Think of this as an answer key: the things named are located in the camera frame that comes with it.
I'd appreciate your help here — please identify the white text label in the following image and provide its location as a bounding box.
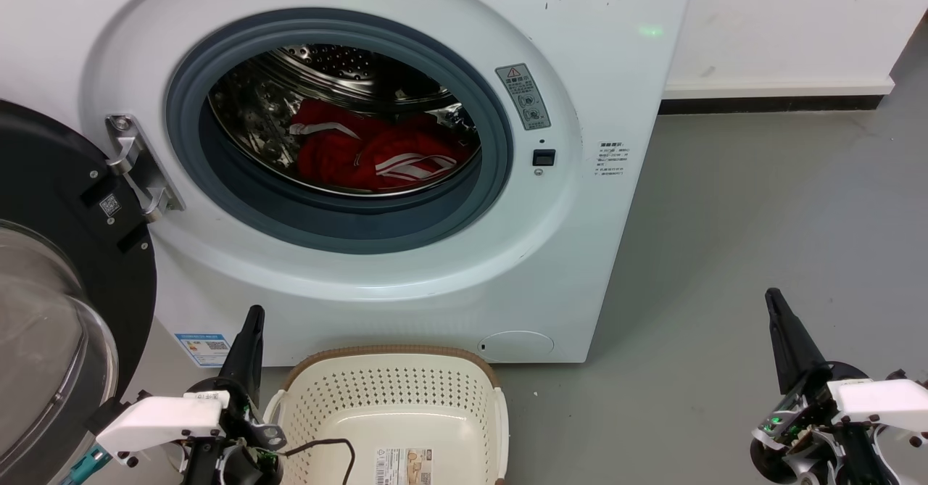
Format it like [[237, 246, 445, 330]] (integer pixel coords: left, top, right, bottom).
[[596, 140, 630, 178]]

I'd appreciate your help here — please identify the teal left camera connector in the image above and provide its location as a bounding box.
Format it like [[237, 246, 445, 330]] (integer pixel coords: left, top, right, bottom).
[[61, 447, 111, 485]]

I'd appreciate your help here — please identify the washing machine door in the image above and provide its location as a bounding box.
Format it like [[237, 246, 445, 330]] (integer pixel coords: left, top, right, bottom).
[[0, 99, 158, 485]]

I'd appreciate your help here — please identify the round drain filter cover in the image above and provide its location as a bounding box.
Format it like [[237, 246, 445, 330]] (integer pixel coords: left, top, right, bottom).
[[478, 331, 555, 362]]

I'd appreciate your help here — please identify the red jersey with white stripes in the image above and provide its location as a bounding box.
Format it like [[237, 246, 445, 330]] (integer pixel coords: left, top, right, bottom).
[[289, 99, 472, 193]]

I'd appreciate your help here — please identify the metal door hinge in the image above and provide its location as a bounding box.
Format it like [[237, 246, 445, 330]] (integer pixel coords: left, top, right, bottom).
[[105, 114, 186, 223]]

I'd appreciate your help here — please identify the white front-load washing machine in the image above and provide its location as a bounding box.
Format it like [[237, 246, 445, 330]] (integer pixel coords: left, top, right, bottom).
[[0, 0, 698, 367]]

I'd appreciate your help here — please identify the blue energy label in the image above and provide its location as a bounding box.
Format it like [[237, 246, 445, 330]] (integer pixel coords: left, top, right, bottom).
[[174, 333, 233, 368]]

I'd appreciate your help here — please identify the thin black cable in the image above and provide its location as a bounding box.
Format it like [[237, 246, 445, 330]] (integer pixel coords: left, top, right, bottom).
[[278, 438, 357, 485]]

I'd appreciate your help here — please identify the grey rubber door gasket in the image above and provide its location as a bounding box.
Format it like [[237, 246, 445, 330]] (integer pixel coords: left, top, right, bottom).
[[165, 8, 514, 255]]

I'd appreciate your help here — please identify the steel washing machine drum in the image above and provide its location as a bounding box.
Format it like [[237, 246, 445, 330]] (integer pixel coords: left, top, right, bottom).
[[208, 43, 483, 197]]

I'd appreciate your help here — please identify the grey warning sticker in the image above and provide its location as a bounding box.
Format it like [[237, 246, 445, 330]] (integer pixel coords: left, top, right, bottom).
[[495, 63, 552, 131]]

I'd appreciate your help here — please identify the white baseboard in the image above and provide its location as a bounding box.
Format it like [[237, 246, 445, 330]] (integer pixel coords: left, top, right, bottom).
[[663, 75, 897, 101]]

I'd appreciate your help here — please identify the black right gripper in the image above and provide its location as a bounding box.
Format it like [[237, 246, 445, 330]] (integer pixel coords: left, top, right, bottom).
[[754, 288, 882, 464]]

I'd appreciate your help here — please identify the printed paper instruction label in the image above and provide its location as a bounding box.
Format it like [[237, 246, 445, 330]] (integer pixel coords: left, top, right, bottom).
[[375, 447, 434, 485]]

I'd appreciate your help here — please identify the cream plastic laundry basket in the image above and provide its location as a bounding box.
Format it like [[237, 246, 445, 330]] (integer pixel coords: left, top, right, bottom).
[[262, 345, 510, 485]]

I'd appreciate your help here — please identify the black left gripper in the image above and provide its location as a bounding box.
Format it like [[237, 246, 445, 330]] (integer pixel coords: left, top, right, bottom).
[[185, 305, 288, 464]]

